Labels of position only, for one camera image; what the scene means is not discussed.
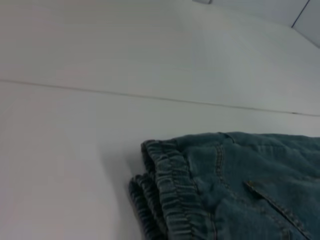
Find blue denim shorts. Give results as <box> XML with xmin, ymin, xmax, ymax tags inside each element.
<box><xmin>128</xmin><ymin>131</ymin><xmax>320</xmax><ymax>240</ymax></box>

